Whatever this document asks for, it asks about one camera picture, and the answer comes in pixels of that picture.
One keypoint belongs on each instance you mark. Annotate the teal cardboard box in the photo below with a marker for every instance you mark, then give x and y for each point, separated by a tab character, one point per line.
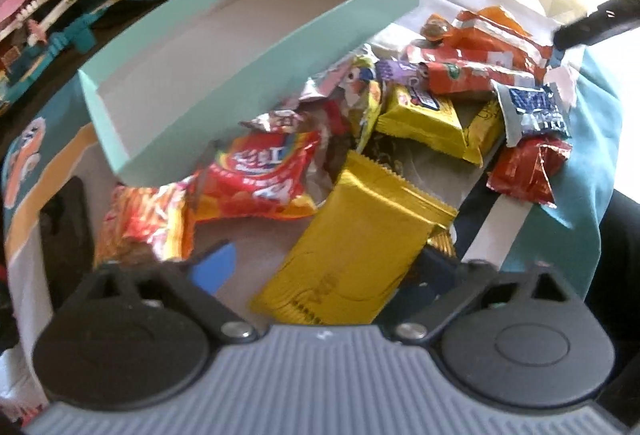
192	71

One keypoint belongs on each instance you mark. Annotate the pink white snack wrapper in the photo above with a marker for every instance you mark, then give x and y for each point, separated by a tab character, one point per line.
321	85

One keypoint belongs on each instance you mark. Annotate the gold foil snack packet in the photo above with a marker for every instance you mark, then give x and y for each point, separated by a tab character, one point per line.
355	252

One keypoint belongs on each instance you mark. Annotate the black smartphone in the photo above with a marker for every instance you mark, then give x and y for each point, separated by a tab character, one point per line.
66	240

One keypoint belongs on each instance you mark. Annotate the red square snack packet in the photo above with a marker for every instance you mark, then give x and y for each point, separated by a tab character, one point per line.
524	172

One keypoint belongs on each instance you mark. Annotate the teal toy race track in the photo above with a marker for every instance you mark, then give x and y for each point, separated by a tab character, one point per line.
60	4

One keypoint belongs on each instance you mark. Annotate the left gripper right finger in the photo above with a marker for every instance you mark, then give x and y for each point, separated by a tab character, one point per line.
440	289

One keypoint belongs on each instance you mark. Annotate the yellow XianWei biscuit packet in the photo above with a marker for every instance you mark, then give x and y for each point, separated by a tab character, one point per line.
415	115

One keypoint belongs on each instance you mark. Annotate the blue white candy packet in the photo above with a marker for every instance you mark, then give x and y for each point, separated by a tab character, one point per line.
529	112

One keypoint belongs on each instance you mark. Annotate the red Skittles candy packet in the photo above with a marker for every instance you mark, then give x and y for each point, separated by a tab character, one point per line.
258	175

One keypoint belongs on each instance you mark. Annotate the yellow green long snack packet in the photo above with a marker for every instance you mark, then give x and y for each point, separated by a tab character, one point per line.
363	97

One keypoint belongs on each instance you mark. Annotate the orange white striped snack bar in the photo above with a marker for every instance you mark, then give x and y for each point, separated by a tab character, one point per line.
495	29

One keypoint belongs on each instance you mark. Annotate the orange red chips packet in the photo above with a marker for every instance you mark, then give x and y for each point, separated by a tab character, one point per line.
451	72

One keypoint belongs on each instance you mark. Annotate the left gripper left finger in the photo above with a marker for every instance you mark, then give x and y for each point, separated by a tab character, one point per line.
187	291

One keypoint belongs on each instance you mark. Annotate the orange round jelly cup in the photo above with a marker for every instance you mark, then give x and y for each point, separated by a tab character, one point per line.
436	28

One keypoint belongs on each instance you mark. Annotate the purple Kuromi candy packet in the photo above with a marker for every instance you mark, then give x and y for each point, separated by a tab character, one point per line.
402	72

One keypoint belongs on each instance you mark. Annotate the orange red noodle snack packet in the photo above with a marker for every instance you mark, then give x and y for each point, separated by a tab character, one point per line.
147	225

